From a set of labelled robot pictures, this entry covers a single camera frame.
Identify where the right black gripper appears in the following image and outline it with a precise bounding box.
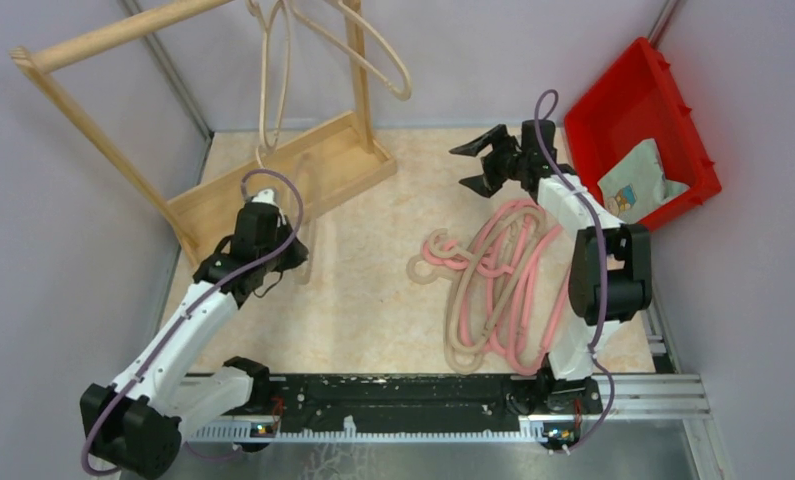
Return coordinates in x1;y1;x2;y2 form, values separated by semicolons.
448;126;527;198

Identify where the beige plastic hanger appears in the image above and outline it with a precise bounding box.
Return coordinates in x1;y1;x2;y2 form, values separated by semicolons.
245;0;292;155

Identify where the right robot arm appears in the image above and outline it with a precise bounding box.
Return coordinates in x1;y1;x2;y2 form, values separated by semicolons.
449;120;652;413

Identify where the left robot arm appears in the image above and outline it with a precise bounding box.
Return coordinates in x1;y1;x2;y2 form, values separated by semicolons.
80;189;309;479

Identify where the pink hanger in pile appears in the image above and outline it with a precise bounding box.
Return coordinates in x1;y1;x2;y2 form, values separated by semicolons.
423;200;580;376

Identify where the wooden hanger rack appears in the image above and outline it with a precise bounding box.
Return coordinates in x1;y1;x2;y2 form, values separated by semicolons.
9;0;399;274

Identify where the printed cloth in bin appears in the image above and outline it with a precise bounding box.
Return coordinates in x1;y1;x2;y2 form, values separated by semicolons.
598;138;689;224

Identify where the red plastic bin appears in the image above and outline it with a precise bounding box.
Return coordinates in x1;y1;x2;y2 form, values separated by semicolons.
564;37;721;232

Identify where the beige hanger pile front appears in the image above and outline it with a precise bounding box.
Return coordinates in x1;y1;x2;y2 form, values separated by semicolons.
444;205;551;374

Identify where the black base bar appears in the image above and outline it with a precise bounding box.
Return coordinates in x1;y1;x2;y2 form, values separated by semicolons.
209;372;604;437

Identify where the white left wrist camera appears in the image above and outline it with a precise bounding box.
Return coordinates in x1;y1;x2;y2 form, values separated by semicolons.
248;188;279;207

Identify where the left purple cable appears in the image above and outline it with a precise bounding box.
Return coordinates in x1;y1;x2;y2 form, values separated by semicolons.
80;168;306;477

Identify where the purple cable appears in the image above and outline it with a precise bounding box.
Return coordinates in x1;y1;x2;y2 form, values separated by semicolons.
534;89;617;456
80;168;306;477

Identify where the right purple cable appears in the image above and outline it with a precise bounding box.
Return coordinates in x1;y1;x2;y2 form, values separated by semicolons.
534;89;617;456

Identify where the aluminium rail frame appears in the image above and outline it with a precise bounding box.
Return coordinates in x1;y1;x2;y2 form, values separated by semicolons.
92;374;736;480

